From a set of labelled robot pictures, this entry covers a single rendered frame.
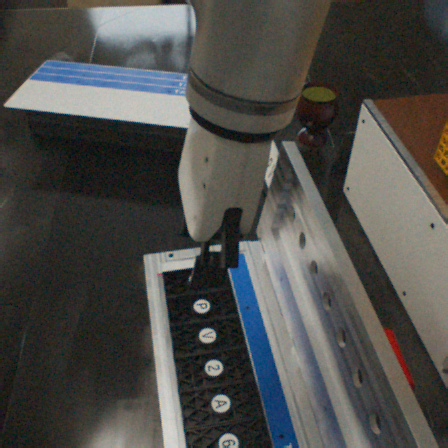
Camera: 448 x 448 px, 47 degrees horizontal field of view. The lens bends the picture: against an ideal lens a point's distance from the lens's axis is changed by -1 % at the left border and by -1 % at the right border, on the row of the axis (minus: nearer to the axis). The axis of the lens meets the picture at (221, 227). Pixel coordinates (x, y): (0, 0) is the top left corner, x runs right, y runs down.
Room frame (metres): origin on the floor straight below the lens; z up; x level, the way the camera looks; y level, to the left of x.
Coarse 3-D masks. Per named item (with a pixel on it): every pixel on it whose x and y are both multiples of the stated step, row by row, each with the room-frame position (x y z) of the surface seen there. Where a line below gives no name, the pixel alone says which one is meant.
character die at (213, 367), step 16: (208, 352) 0.36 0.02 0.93; (224, 352) 0.36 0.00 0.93; (240, 352) 0.36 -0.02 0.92; (176, 368) 0.34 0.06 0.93; (192, 368) 0.34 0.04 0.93; (208, 368) 0.34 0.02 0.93; (224, 368) 0.34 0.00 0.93; (240, 368) 0.34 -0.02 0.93; (192, 384) 0.31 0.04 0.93; (208, 384) 0.32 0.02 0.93
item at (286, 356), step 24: (264, 264) 0.52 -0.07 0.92; (264, 288) 0.47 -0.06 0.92; (264, 312) 0.43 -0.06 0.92; (288, 336) 0.39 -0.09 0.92; (288, 360) 0.35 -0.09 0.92; (168, 384) 0.32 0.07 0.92; (288, 384) 0.32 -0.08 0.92; (168, 408) 0.29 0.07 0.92; (168, 432) 0.26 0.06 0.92; (312, 432) 0.26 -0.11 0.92
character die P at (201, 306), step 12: (228, 288) 0.46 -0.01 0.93; (168, 300) 0.45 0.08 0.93; (180, 300) 0.44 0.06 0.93; (192, 300) 0.45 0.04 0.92; (204, 300) 0.44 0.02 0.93; (216, 300) 0.45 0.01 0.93; (228, 300) 0.45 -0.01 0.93; (168, 312) 0.42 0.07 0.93; (180, 312) 0.42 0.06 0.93; (192, 312) 0.42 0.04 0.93; (204, 312) 0.42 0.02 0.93; (216, 312) 0.42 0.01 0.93; (228, 312) 0.43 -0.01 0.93
